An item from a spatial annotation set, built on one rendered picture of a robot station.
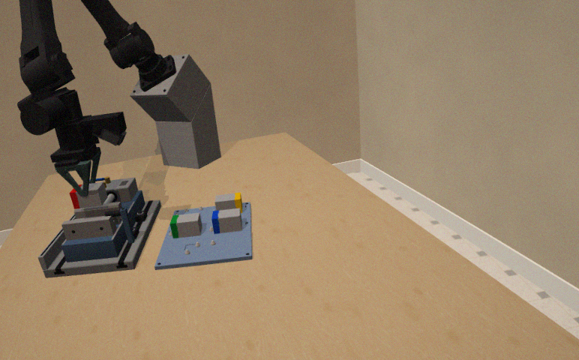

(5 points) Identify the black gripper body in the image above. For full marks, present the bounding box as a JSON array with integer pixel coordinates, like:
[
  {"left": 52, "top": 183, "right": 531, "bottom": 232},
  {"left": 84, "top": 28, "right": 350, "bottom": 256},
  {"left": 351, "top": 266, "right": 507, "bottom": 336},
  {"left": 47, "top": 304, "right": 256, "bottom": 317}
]
[{"left": 50, "top": 117, "right": 101, "bottom": 168}]

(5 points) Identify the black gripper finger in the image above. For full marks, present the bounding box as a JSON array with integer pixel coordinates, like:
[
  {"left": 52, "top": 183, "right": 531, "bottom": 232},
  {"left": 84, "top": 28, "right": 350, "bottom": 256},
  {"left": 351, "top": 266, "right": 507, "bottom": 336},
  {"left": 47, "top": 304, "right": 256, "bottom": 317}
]
[
  {"left": 55, "top": 160, "right": 92, "bottom": 197},
  {"left": 76, "top": 151, "right": 101, "bottom": 184}
]

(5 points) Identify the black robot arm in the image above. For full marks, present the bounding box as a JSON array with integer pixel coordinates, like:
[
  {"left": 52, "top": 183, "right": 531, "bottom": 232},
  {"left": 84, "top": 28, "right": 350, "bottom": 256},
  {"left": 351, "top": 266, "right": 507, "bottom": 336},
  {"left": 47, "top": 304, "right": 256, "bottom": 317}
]
[{"left": 17, "top": 0, "right": 176, "bottom": 151}]

